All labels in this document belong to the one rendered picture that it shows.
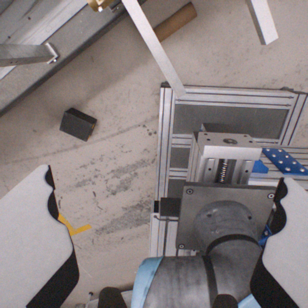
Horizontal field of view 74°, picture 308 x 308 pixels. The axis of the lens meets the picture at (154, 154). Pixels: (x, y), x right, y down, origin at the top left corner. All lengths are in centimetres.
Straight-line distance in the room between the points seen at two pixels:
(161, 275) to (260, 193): 29
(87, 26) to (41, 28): 20
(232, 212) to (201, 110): 87
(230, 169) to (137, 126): 104
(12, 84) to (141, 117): 87
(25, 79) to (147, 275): 73
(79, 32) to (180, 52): 80
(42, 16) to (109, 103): 76
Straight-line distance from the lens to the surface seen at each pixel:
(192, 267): 42
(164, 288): 41
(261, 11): 63
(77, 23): 78
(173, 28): 136
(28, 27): 93
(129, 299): 289
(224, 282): 42
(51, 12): 90
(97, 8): 62
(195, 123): 130
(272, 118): 144
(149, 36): 59
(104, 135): 160
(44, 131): 177
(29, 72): 86
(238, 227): 50
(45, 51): 75
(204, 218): 52
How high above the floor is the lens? 143
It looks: 62 degrees down
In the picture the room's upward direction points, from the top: 175 degrees counter-clockwise
